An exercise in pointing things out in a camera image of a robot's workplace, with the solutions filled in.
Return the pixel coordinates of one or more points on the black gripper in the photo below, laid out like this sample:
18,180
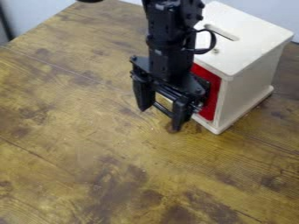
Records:
168,63

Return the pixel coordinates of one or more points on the red drawer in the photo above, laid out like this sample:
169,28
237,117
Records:
208,96

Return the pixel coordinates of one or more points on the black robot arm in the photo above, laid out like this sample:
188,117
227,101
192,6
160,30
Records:
173,12

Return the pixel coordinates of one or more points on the white wooden drawer cabinet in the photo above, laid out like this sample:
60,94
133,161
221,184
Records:
239,66

